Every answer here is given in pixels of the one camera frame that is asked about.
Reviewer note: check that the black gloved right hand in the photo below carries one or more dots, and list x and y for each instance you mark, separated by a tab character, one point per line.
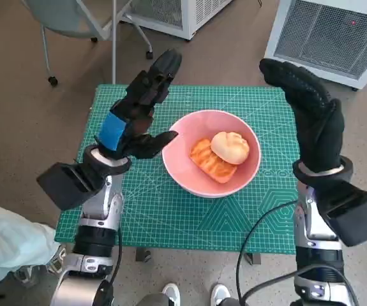
317	134

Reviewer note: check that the black left hand blue tape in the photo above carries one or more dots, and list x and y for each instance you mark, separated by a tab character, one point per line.
132	118

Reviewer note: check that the pink bowl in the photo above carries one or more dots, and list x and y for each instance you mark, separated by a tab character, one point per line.
183	165

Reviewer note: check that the orange striped toy bread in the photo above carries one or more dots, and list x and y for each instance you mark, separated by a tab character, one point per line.
202	153

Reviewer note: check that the round toy bread bun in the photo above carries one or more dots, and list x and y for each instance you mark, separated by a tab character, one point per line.
231	146

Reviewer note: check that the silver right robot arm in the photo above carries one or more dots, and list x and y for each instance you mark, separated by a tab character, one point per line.
317	255

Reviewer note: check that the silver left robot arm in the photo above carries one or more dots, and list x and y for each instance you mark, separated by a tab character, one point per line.
97	229

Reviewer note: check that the white vented cabinet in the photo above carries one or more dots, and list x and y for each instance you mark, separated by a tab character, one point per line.
330	38

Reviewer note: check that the green cutting mat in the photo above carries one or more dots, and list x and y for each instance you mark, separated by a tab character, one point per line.
170	220

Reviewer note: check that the white mesh cabinet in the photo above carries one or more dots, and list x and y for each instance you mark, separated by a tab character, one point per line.
189	19

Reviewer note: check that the grey office chair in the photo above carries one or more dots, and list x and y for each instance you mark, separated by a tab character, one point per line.
62	16

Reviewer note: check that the person's leg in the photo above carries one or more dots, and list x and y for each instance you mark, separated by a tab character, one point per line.
4	236

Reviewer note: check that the white shoe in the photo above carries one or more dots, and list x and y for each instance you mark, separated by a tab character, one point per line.
220	293
171	293

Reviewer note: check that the grey knee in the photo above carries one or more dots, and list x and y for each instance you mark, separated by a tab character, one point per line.
151	301

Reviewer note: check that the person's grey sandal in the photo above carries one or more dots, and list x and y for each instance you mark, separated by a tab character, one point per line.
26	274

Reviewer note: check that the white metal frame stand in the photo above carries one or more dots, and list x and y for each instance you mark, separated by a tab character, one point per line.
114	57

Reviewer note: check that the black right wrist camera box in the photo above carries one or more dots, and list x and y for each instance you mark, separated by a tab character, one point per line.
358	216

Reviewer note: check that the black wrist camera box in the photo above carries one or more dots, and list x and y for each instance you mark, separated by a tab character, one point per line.
358	216
65	185

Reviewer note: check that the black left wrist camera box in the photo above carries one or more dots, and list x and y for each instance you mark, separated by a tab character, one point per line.
65	185

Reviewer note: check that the black table bracket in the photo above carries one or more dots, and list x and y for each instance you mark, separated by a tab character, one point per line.
143	255
254	259

